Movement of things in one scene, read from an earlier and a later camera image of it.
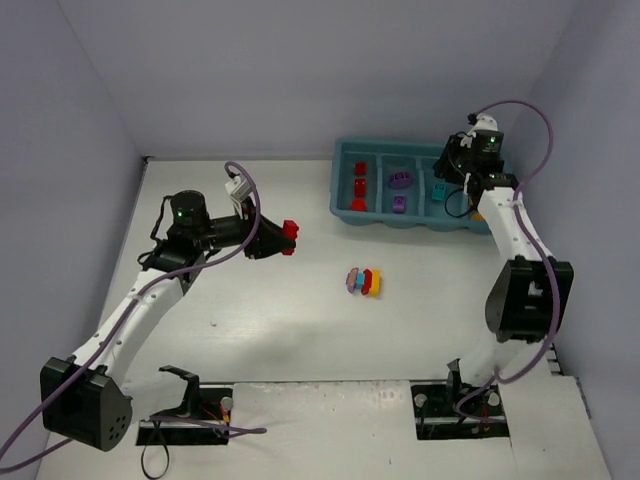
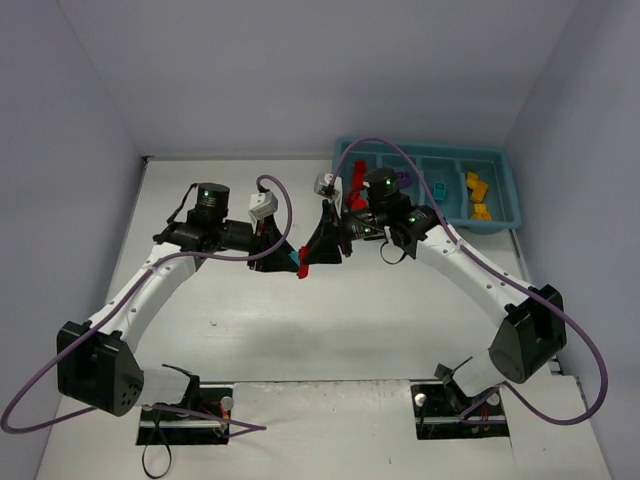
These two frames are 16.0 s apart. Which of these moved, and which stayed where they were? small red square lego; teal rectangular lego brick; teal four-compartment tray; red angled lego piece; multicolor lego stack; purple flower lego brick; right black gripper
Moved: red angled lego piece; right black gripper; multicolor lego stack
Stayed: purple flower lego brick; teal rectangular lego brick; teal four-compartment tray; small red square lego
